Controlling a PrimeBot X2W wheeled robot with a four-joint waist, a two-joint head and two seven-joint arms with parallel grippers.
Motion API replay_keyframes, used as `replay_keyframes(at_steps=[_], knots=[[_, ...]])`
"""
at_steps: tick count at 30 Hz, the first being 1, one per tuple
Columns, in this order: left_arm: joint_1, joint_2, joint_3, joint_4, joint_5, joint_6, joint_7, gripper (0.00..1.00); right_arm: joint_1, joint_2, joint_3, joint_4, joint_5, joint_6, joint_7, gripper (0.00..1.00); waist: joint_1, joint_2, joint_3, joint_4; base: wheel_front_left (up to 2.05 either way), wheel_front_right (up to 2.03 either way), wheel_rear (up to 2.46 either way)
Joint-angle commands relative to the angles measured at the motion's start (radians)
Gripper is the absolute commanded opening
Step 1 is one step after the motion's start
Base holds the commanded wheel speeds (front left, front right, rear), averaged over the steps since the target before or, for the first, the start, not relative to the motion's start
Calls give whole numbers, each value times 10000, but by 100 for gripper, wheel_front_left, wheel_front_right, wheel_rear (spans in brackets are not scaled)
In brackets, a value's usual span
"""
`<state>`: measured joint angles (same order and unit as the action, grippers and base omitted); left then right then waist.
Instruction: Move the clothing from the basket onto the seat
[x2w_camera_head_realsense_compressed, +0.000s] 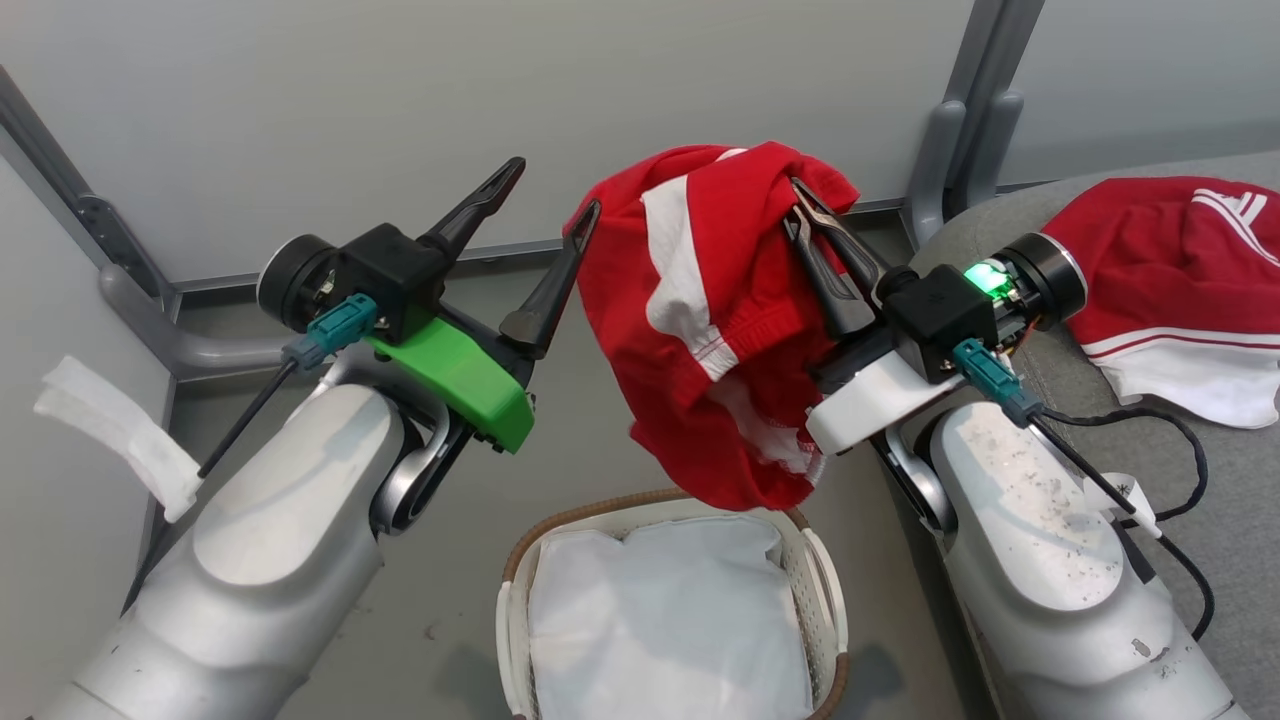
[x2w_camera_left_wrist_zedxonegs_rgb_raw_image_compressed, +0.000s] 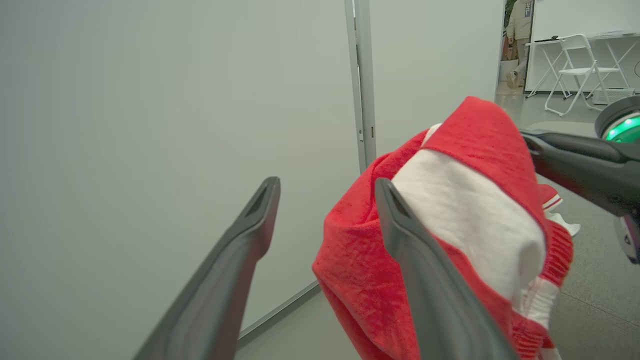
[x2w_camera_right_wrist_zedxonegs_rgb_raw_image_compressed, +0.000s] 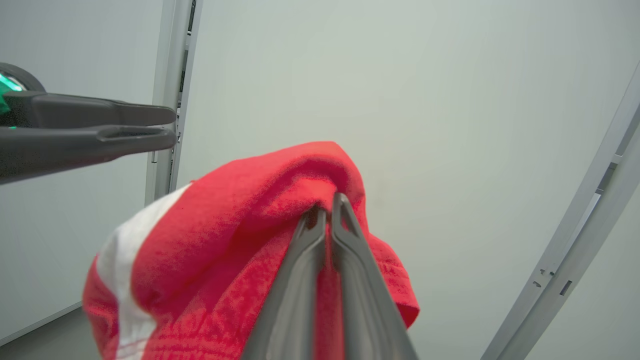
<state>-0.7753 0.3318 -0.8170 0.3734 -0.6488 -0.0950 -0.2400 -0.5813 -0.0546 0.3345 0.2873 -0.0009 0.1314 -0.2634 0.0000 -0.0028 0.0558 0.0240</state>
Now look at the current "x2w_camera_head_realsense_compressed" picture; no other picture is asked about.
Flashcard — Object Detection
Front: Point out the white cable tag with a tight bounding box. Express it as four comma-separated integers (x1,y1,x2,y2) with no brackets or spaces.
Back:
1083,472,1164,540

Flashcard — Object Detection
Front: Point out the white laundry basket brown rim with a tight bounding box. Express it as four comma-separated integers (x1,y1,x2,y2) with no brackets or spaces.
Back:
494,487,852,720

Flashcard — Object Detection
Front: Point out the red shorts white side stripe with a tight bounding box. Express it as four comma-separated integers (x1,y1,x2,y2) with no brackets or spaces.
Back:
563,140,863,513

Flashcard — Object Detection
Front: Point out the thin black looped cable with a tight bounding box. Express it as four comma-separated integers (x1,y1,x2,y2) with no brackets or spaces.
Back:
1038,404,1217,643

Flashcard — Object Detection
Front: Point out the grey partition base rail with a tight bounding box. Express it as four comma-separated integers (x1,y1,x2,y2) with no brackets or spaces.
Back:
172,196,913,293

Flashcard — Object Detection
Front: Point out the red jersey white striped trim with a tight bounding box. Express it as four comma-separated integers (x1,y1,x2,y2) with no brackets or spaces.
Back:
1040,176,1280,431

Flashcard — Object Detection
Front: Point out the white cloth basket liner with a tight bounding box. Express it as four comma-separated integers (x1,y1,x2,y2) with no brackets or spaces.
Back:
526,514,815,720

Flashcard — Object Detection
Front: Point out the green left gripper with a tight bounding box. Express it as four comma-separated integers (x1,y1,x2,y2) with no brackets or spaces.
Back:
364,156,603,457

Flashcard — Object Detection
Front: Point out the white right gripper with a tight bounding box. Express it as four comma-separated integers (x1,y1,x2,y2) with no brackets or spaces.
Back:
782,177,967,457

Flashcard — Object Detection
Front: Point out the grey partition post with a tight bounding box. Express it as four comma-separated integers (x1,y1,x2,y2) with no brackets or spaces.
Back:
0,64,183,301
940,0,1047,216

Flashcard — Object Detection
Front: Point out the grey post foot bracket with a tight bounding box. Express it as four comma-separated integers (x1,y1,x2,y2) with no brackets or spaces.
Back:
903,88,1027,251
97,263,301,383

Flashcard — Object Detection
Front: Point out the black cable teal connector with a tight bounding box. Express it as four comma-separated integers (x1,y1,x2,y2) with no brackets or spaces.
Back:
197,293,381,479
950,337,1167,537

